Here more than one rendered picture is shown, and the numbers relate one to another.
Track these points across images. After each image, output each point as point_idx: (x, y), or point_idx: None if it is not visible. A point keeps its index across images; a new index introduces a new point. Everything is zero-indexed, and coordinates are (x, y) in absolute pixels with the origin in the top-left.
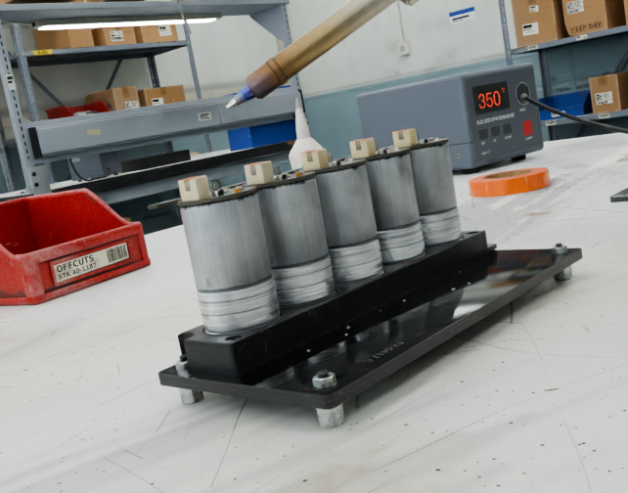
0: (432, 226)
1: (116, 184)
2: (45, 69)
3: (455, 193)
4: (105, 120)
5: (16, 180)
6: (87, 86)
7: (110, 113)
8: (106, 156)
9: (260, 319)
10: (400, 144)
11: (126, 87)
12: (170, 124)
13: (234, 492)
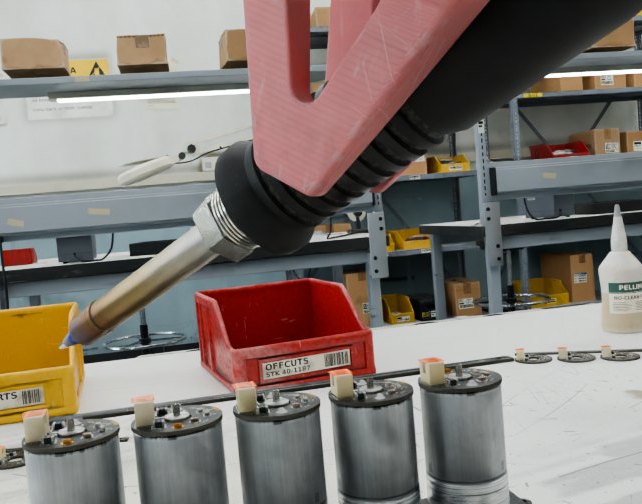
0: (447, 499)
1: (564, 226)
2: (536, 110)
3: (496, 460)
4: (562, 165)
5: None
6: (572, 126)
7: (569, 159)
8: (559, 199)
9: None
10: (424, 378)
11: (609, 129)
12: (630, 173)
13: None
